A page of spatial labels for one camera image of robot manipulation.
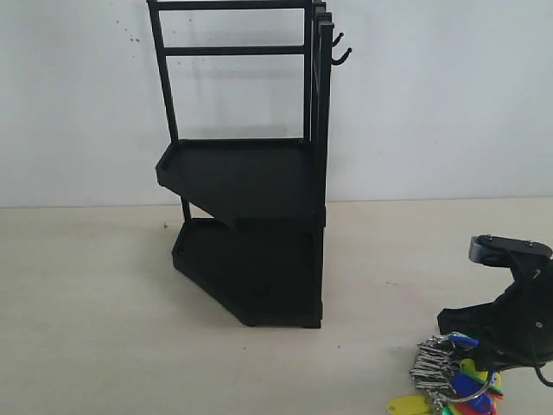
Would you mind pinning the black hook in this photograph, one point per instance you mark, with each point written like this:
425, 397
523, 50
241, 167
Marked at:
340, 61
337, 39

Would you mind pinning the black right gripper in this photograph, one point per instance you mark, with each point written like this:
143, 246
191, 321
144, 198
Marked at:
514, 330

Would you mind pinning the colourful key tag bunch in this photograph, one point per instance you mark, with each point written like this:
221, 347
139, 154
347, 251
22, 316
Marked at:
447, 381

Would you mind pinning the black two-tier metal rack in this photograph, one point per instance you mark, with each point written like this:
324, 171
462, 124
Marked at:
254, 209

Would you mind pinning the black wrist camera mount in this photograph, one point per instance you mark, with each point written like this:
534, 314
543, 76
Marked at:
495, 251

